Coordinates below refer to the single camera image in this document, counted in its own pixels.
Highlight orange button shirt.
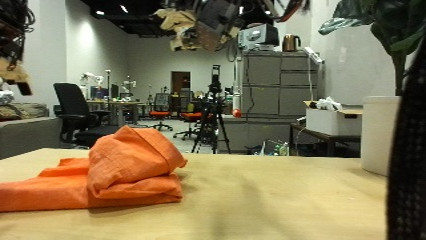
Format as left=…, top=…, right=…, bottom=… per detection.
left=0, top=125, right=189, bottom=213

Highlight grey box device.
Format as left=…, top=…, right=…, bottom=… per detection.
left=237, top=23, right=281, bottom=52

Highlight silvery crumpled bag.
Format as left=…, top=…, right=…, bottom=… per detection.
left=0, top=90, right=16, bottom=107

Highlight copper kettle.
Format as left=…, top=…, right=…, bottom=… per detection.
left=281, top=33, right=302, bottom=53

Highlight brown door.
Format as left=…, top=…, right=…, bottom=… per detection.
left=170, top=71, right=192, bottom=96

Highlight small white background robot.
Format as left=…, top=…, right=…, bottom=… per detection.
left=78, top=72, right=105, bottom=99

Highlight brown cushion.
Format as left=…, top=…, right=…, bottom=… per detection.
left=0, top=102, right=49, bottom=122

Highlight grey metal cabinet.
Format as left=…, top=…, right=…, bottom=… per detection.
left=241, top=50, right=325, bottom=120

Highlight black office chair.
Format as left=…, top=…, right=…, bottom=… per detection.
left=52, top=82, right=126, bottom=149

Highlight white power strip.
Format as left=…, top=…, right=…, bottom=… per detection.
left=302, top=46, right=325, bottom=64

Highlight grey sofa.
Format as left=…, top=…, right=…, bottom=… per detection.
left=0, top=116, right=62, bottom=160

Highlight orange seat mesh office chair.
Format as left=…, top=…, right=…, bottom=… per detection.
left=145, top=93, right=174, bottom=133
left=172, top=89, right=205, bottom=141

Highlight long office desk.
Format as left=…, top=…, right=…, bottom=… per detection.
left=85, top=99, right=153, bottom=129

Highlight low grey counter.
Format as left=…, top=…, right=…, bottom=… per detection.
left=217, top=115, right=294, bottom=154

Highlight white crumpled plastic bag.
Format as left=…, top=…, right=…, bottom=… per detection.
left=315, top=96, right=343, bottom=112

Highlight green leafy plant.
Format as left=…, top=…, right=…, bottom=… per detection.
left=318, top=0, right=426, bottom=98

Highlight white storage box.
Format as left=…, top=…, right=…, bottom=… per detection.
left=303, top=107, right=363, bottom=137

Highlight black side table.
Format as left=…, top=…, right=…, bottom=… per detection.
left=290, top=122, right=362, bottom=158

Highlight white round plant pot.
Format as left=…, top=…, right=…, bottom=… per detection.
left=359, top=95, right=403, bottom=177

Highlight black camera tripod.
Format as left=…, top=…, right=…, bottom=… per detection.
left=190, top=64, right=232, bottom=154

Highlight black hanging cable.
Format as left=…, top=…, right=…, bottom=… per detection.
left=244, top=49, right=257, bottom=116

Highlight black braided cable sleeve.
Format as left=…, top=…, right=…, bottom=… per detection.
left=385, top=33, right=426, bottom=240

